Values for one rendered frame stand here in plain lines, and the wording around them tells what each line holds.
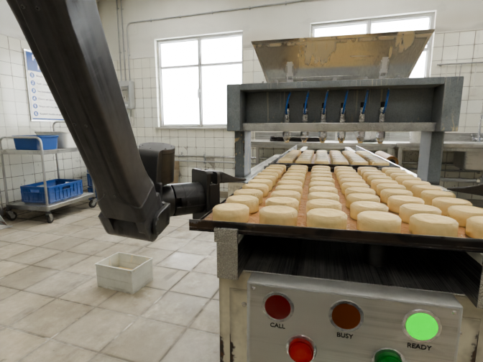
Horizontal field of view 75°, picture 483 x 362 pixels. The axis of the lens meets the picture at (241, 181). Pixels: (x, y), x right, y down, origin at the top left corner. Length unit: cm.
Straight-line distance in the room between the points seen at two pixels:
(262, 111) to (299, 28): 344
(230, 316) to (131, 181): 23
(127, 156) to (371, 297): 32
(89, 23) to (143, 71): 507
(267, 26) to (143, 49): 195
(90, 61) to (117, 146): 9
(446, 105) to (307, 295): 85
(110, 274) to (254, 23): 364
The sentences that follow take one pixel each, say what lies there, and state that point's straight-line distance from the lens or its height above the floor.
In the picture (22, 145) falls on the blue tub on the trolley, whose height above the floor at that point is 85.
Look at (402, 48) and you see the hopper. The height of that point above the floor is 127.
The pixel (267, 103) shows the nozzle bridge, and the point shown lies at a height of 112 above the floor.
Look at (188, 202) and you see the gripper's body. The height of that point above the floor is 90.
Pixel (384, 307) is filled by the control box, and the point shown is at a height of 83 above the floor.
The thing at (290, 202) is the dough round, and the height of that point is 92.
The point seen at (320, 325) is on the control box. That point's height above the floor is 79.
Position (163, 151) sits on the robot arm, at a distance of 51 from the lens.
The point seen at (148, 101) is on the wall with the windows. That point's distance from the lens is 530.
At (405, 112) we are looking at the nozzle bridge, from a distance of 120.
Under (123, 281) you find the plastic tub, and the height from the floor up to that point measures 8.
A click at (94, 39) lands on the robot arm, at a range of 33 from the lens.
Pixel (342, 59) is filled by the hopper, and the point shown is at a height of 125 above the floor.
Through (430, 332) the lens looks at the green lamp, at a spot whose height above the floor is 81.
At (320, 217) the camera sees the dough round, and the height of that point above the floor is 92.
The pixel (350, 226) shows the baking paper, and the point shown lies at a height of 90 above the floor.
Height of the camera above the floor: 103
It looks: 9 degrees down
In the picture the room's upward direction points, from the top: straight up
